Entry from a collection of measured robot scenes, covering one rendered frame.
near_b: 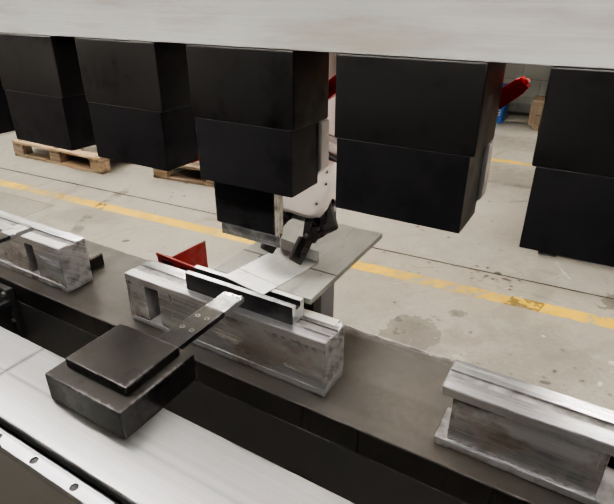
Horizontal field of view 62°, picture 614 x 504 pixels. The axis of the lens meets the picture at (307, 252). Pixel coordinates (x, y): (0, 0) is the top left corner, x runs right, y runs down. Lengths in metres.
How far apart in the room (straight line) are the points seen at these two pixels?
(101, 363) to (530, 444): 0.49
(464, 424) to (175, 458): 0.35
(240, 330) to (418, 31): 0.49
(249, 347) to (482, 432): 0.35
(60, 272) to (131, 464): 0.59
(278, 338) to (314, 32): 0.41
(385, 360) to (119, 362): 0.42
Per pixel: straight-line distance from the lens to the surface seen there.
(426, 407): 0.77
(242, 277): 0.80
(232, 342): 0.81
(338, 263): 0.83
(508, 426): 0.67
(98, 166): 4.78
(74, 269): 1.09
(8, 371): 0.73
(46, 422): 0.64
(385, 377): 0.80
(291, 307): 0.72
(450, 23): 0.50
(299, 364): 0.75
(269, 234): 0.70
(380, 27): 0.53
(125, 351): 0.62
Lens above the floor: 1.39
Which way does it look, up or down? 27 degrees down
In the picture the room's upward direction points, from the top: straight up
